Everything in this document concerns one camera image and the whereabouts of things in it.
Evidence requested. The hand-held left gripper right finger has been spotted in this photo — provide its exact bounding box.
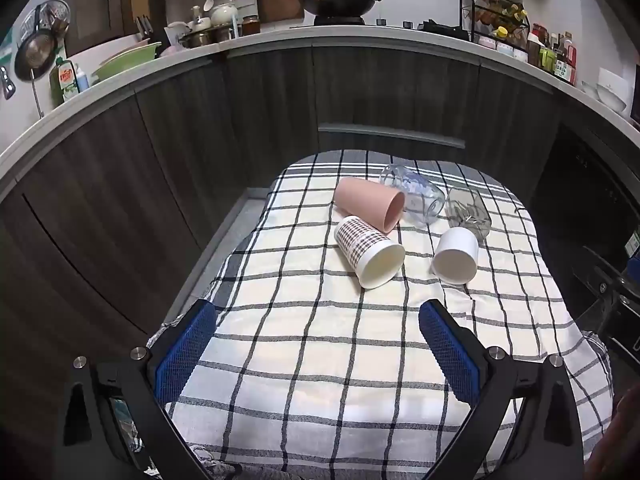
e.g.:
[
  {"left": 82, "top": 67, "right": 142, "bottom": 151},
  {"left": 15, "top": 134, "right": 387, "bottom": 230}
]
[{"left": 418, "top": 300, "right": 587, "bottom": 480}]

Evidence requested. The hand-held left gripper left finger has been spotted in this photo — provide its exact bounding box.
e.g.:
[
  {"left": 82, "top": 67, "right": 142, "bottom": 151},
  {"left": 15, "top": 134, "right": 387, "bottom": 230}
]
[{"left": 62, "top": 299, "right": 236, "bottom": 480}]

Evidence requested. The person's right forearm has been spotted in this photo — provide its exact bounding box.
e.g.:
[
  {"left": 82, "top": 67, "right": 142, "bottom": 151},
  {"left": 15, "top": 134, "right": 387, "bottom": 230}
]
[{"left": 585, "top": 390, "right": 640, "bottom": 480}]

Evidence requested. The plain white cup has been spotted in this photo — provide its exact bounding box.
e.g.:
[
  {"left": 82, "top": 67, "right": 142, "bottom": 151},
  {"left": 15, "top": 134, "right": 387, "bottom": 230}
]
[{"left": 431, "top": 226, "right": 480, "bottom": 285}]

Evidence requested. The brown checked paper cup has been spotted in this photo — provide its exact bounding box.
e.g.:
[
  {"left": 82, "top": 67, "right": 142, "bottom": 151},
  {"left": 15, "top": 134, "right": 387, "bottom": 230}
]
[{"left": 334, "top": 215, "right": 406, "bottom": 290}]

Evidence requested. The clear ribbed glass cup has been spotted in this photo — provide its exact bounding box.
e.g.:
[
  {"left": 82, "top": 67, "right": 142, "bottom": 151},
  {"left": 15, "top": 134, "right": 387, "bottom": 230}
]
[{"left": 445, "top": 186, "right": 492, "bottom": 241}]

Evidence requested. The clear glass cup blue print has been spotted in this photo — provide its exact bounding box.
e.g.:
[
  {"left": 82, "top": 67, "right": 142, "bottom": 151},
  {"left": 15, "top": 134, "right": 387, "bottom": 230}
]
[{"left": 380, "top": 162, "right": 446, "bottom": 226}]

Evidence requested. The pink cup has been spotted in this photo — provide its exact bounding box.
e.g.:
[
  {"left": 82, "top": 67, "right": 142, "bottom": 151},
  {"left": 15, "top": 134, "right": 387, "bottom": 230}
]
[{"left": 334, "top": 176, "right": 406, "bottom": 234}]

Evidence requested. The black built-in appliance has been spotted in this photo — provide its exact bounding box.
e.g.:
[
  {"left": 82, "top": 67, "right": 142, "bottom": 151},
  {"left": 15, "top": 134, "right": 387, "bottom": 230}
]
[{"left": 530, "top": 125, "right": 640, "bottom": 321}]

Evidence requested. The black white checked cloth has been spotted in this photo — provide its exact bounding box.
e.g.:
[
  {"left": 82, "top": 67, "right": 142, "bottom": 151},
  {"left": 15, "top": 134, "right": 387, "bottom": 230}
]
[{"left": 145, "top": 150, "right": 613, "bottom": 480}]

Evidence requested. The dark wood kitchen cabinet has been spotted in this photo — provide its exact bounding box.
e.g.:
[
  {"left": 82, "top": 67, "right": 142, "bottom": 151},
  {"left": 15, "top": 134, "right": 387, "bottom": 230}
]
[{"left": 0, "top": 42, "right": 640, "bottom": 461}]

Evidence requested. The stack of white bowls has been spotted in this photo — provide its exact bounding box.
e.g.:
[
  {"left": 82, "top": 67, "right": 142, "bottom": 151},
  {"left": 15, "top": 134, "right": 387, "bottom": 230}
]
[{"left": 582, "top": 80, "right": 628, "bottom": 113}]

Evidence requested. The group of sauce bottles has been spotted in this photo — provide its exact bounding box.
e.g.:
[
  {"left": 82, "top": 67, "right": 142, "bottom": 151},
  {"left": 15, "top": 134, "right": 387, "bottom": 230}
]
[{"left": 527, "top": 22, "right": 578, "bottom": 86}]

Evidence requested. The green dish soap bottle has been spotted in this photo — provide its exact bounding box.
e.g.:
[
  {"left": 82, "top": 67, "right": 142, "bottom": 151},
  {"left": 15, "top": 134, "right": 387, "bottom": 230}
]
[{"left": 50, "top": 57, "right": 80, "bottom": 106}]

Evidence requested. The black flat object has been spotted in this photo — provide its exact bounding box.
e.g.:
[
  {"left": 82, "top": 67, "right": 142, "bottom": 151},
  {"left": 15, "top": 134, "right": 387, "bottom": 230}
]
[{"left": 417, "top": 20, "right": 470, "bottom": 42}]

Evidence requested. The white kitchen countertop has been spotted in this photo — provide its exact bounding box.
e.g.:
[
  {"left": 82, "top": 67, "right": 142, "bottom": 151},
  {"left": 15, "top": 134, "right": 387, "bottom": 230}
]
[{"left": 0, "top": 22, "right": 640, "bottom": 181}]

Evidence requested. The hanging frying pan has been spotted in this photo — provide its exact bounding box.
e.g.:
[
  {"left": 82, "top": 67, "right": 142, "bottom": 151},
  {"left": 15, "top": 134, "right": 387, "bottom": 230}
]
[{"left": 14, "top": 30, "right": 56, "bottom": 118}]

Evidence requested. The white teapot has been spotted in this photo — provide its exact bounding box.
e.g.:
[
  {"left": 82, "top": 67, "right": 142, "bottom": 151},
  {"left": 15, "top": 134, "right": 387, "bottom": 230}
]
[{"left": 210, "top": 4, "right": 240, "bottom": 27}]

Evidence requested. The black gas stove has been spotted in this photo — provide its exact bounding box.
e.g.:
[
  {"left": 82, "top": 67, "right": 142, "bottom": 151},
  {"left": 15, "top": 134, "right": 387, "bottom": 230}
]
[{"left": 290, "top": 15, "right": 416, "bottom": 29}]

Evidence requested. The hanging metal strainer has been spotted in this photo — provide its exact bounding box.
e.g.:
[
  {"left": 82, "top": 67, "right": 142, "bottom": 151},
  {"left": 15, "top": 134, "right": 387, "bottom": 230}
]
[{"left": 34, "top": 0, "right": 71, "bottom": 36}]

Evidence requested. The grey drawer handle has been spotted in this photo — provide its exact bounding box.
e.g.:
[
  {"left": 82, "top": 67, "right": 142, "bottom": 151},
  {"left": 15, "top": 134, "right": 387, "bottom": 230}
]
[{"left": 318, "top": 124, "right": 466, "bottom": 150}]

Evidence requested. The black wire spice rack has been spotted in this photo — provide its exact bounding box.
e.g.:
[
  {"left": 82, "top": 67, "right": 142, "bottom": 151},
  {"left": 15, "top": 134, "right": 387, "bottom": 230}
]
[{"left": 460, "top": 0, "right": 531, "bottom": 56}]

